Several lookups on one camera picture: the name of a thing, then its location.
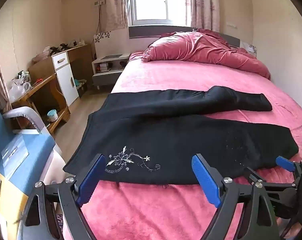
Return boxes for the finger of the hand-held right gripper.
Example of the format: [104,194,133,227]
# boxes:
[243,166,299,190]
[276,156,302,179]

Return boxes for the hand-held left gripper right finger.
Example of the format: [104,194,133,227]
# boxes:
[191,153,282,240]

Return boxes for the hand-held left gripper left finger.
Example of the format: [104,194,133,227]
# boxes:
[17,153,107,240]

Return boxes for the black embroidered pants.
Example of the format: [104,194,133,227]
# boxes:
[63,85,299,186]

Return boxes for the blue chair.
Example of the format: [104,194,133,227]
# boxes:
[0,106,64,182]

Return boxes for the teal white cup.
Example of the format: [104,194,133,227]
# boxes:
[47,109,58,123]

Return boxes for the clear plastic sleeve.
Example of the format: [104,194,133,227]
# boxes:
[1,134,30,180]

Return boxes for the yellow board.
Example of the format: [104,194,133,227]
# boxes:
[0,164,30,240]

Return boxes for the low wooden table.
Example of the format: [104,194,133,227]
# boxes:
[11,74,71,133]

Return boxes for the white grey nightstand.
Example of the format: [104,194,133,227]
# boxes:
[92,53,131,90]

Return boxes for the bed with pink sheet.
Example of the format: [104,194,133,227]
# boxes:
[56,50,302,240]

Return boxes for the clear plastic bag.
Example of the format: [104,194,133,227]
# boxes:
[7,79,32,103]

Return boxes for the white floral nightstand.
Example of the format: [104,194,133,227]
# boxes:
[241,41,258,55]

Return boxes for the wooden desk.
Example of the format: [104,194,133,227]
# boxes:
[28,44,92,98]

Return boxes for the red quilt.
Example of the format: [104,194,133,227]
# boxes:
[141,29,271,80]

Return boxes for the white floral panel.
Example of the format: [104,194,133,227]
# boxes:
[93,31,112,58]

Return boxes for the grey headboard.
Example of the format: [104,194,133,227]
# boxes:
[128,26,241,48]

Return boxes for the window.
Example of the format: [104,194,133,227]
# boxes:
[130,0,193,27]

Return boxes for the hanging black cable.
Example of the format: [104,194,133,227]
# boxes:
[97,0,103,33]

